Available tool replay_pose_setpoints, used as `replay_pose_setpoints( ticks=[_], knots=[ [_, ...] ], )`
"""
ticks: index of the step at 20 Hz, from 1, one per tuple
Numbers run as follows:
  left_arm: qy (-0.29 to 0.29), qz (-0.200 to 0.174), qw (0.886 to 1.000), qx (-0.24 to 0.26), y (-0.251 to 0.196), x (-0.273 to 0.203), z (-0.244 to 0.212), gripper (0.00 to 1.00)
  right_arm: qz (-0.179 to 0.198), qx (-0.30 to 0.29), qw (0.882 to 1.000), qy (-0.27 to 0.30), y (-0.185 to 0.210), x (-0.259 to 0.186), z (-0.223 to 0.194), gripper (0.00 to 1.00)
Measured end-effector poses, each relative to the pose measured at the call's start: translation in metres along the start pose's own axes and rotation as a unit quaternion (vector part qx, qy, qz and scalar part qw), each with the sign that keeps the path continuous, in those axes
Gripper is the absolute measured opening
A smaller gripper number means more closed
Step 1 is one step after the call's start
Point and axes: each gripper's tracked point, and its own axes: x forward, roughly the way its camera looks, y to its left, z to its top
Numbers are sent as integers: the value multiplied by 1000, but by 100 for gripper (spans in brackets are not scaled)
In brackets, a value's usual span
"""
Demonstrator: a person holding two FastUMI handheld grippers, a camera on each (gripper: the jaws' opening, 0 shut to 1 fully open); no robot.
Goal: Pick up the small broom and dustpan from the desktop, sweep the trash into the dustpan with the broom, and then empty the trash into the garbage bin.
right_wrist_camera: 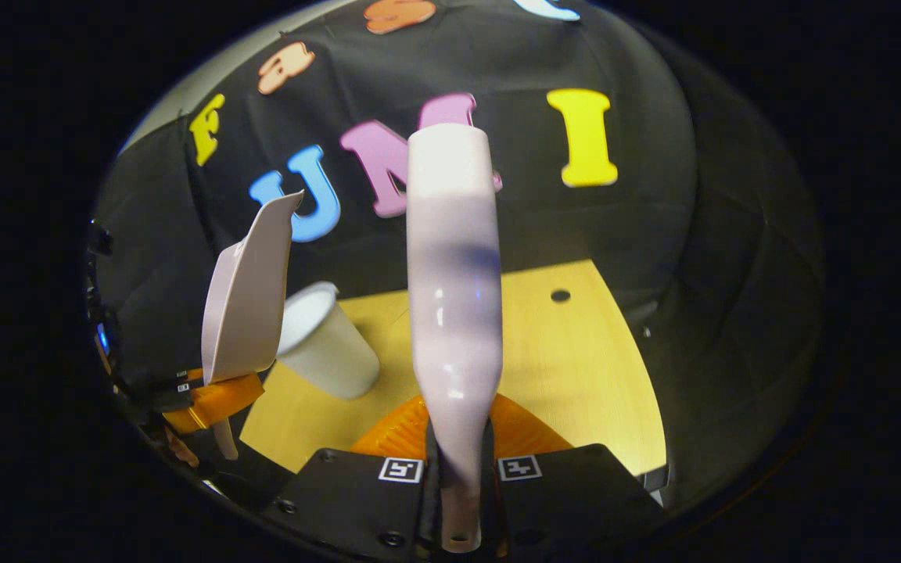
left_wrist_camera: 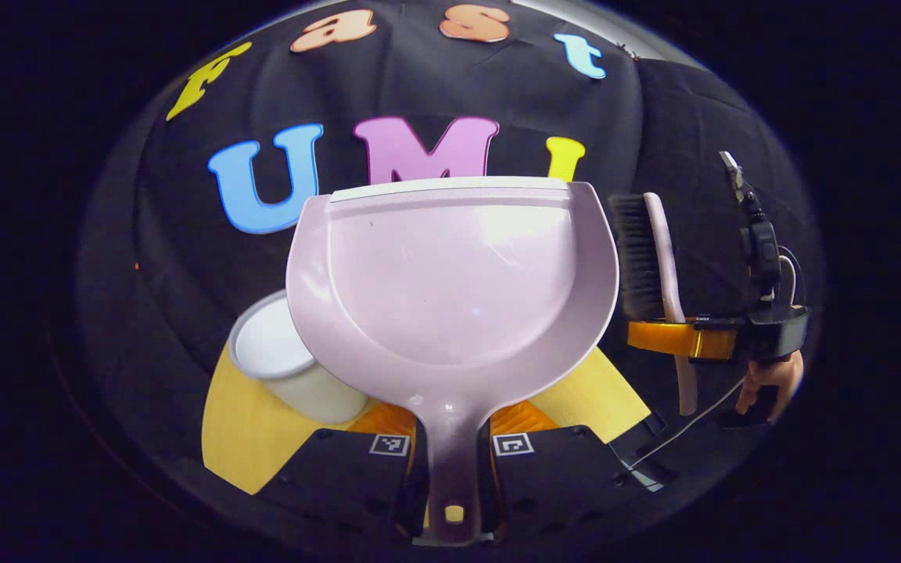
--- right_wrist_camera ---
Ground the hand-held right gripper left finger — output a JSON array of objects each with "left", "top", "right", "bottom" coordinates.
[{"left": 261, "top": 393, "right": 440, "bottom": 562}]

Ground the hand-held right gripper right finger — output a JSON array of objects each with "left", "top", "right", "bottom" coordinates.
[{"left": 484, "top": 393, "right": 667, "bottom": 561}]

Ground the lilac dustpan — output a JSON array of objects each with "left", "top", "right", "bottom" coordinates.
[{"left": 200, "top": 190, "right": 305, "bottom": 462}]

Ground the white ribbed garbage bin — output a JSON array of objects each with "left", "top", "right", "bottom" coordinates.
[{"left": 275, "top": 281, "right": 382, "bottom": 400}]

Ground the wooden desktop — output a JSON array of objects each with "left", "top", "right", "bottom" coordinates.
[{"left": 239, "top": 259, "right": 668, "bottom": 479}]

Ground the black backdrop cloth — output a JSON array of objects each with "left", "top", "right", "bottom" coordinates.
[{"left": 91, "top": 0, "right": 827, "bottom": 509}]

